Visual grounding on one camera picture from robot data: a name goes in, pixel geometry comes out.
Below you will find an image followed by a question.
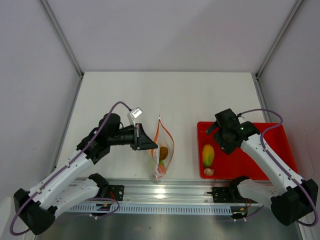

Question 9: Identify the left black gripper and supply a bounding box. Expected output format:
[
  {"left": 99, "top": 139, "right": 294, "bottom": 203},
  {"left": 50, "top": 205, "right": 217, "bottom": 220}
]
[{"left": 108, "top": 123, "right": 158, "bottom": 151}]

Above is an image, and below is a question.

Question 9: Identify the brown kiwi fruit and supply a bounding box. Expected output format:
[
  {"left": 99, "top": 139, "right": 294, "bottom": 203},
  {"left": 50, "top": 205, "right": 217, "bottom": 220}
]
[{"left": 159, "top": 146, "right": 169, "bottom": 161}]

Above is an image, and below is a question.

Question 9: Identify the clear orange zip top bag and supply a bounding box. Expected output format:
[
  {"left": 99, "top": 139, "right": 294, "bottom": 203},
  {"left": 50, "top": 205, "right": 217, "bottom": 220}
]
[{"left": 149, "top": 116, "right": 175, "bottom": 181}]

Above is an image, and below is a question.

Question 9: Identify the green apple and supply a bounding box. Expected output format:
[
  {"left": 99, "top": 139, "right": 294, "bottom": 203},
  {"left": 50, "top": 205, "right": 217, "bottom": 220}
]
[{"left": 152, "top": 160, "right": 165, "bottom": 173}]

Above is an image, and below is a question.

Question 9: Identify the peach fruit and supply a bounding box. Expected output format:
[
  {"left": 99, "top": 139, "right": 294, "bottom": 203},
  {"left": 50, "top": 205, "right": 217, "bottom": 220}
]
[{"left": 157, "top": 164, "right": 166, "bottom": 174}]

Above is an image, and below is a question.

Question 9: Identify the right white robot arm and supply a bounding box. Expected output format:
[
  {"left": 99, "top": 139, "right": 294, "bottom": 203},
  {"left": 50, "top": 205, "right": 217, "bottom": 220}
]
[{"left": 205, "top": 108, "right": 320, "bottom": 227}]

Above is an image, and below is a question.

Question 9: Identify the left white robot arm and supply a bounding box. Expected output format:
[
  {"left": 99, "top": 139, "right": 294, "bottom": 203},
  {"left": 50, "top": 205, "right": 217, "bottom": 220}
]
[{"left": 13, "top": 113, "right": 158, "bottom": 235}]

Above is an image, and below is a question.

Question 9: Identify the yellow green mango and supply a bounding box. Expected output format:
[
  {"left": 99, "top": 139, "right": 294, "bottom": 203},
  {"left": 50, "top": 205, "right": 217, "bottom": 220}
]
[{"left": 202, "top": 144, "right": 215, "bottom": 168}]

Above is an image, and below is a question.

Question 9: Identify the red plastic tray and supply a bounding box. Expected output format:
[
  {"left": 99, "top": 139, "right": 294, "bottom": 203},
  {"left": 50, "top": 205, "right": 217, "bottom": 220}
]
[{"left": 197, "top": 121, "right": 298, "bottom": 181}]

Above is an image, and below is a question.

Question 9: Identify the garlic bulb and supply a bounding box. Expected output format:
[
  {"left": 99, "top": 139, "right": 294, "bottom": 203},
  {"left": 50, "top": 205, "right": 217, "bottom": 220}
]
[{"left": 203, "top": 168, "right": 214, "bottom": 176}]

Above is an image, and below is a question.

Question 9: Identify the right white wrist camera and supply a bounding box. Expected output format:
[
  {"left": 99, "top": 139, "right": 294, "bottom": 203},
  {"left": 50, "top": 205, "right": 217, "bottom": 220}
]
[{"left": 237, "top": 113, "right": 247, "bottom": 124}]

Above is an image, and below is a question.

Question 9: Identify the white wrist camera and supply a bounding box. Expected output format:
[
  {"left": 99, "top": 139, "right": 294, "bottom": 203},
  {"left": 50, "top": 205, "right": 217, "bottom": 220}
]
[
  {"left": 127, "top": 107, "right": 143, "bottom": 127},
  {"left": 237, "top": 113, "right": 247, "bottom": 124}
]

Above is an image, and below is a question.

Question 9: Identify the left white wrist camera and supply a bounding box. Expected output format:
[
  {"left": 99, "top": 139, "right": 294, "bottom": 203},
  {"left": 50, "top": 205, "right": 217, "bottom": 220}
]
[{"left": 127, "top": 107, "right": 143, "bottom": 127}]

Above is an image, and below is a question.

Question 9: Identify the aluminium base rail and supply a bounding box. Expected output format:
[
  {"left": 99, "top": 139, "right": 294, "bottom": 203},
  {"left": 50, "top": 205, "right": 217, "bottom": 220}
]
[{"left": 107, "top": 178, "right": 229, "bottom": 205}]

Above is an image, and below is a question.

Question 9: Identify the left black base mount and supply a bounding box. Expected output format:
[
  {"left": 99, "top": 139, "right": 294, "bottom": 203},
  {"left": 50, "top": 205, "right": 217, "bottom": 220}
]
[{"left": 94, "top": 185, "right": 125, "bottom": 202}]

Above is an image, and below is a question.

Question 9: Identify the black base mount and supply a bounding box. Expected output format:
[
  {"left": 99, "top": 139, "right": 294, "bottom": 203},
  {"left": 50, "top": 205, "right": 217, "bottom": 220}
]
[
  {"left": 206, "top": 186, "right": 257, "bottom": 204},
  {"left": 94, "top": 185, "right": 125, "bottom": 202}
]

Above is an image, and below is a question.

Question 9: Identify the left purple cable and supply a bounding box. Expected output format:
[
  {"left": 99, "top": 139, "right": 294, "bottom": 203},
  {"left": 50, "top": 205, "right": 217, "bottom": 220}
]
[{"left": 9, "top": 100, "right": 133, "bottom": 236}]

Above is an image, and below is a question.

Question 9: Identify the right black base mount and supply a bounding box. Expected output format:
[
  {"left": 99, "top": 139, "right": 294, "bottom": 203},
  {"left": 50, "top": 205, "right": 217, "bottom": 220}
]
[{"left": 206, "top": 186, "right": 257, "bottom": 204}]

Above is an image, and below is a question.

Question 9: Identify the slotted cable duct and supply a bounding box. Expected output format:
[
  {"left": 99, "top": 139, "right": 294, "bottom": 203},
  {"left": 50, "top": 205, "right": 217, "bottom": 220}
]
[{"left": 67, "top": 202, "right": 233, "bottom": 216}]

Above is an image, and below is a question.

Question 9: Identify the right aluminium frame post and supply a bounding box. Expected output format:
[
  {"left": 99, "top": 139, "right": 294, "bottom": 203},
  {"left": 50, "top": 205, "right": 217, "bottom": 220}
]
[{"left": 255, "top": 0, "right": 306, "bottom": 81}]

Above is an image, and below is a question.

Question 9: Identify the aluminium frame post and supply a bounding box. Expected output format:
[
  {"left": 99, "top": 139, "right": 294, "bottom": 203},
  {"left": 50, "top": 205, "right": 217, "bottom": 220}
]
[
  {"left": 255, "top": 0, "right": 306, "bottom": 81},
  {"left": 38, "top": 0, "right": 84, "bottom": 79}
]

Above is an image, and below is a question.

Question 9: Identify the left aluminium frame post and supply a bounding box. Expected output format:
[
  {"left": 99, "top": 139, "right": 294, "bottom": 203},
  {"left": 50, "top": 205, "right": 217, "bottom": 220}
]
[{"left": 38, "top": 0, "right": 84, "bottom": 79}]

